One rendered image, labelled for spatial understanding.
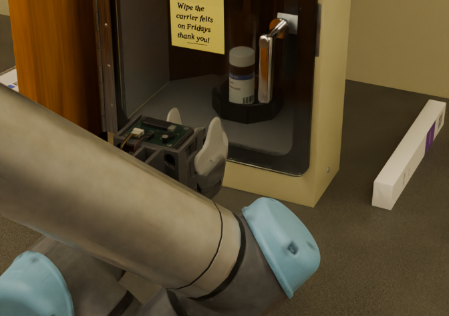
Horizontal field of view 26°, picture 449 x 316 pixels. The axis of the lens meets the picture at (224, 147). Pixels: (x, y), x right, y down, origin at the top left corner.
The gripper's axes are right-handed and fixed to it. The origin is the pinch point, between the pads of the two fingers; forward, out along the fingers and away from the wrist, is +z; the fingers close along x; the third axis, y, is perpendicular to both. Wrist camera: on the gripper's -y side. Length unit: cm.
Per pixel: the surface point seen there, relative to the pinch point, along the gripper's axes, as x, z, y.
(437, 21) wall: -10, 66, -9
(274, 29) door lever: 0.2, 19.4, 5.7
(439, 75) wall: -12, 65, -19
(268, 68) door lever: -0.3, 16.3, 1.9
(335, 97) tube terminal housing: -5.0, 29.1, -7.1
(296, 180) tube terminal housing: -2.5, 22.5, -17.0
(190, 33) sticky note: 12.6, 21.3, 2.2
